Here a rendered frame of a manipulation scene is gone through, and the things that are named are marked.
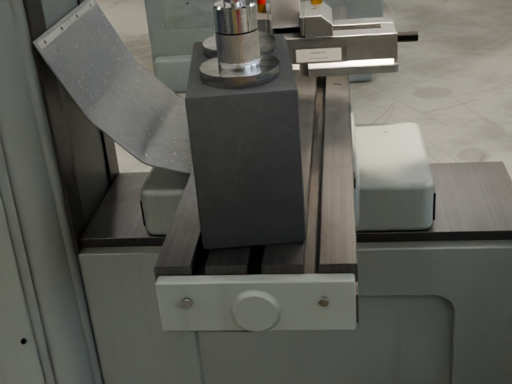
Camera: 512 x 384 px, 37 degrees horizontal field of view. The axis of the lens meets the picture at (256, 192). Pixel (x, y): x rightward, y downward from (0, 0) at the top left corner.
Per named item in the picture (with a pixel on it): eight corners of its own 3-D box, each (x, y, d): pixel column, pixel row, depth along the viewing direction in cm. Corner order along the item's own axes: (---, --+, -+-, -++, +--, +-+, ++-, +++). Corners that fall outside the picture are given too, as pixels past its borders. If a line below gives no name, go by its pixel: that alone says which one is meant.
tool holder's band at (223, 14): (207, 11, 85) (206, 1, 84) (247, 4, 86) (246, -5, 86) (221, 20, 81) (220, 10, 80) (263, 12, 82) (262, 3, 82)
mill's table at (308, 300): (347, 35, 196) (347, 4, 193) (362, 334, 86) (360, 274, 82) (257, 40, 199) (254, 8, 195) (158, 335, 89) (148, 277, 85)
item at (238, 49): (212, 62, 87) (207, 11, 85) (251, 55, 89) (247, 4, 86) (226, 73, 83) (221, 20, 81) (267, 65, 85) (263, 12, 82)
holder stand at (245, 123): (293, 164, 109) (285, 24, 100) (307, 242, 89) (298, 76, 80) (208, 171, 109) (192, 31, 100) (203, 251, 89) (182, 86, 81)
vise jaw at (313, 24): (331, 19, 152) (331, -1, 150) (333, 36, 141) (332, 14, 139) (302, 21, 153) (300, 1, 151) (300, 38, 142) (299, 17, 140)
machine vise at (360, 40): (392, 49, 155) (392, -6, 150) (399, 72, 142) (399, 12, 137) (220, 58, 158) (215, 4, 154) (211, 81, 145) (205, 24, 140)
